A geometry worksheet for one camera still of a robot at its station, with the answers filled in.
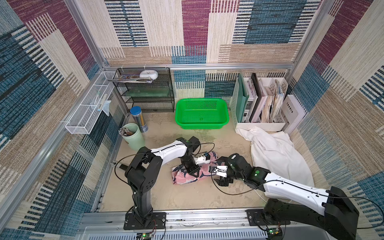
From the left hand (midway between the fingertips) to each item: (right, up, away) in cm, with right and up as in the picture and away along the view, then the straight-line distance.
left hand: (196, 173), depth 87 cm
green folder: (+26, +42, +1) cm, 50 cm away
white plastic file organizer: (+37, +41, +3) cm, 55 cm away
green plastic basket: (+5, +36, +32) cm, 49 cm away
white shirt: (+48, +11, +8) cm, 50 cm away
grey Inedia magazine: (+60, +35, +7) cm, 70 cm away
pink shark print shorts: (-8, 0, -6) cm, 10 cm away
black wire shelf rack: (-34, +52, +19) cm, 65 cm away
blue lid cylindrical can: (-37, +35, +7) cm, 51 cm away
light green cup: (-38, +23, +3) cm, 45 cm away
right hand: (+11, +6, -5) cm, 13 cm away
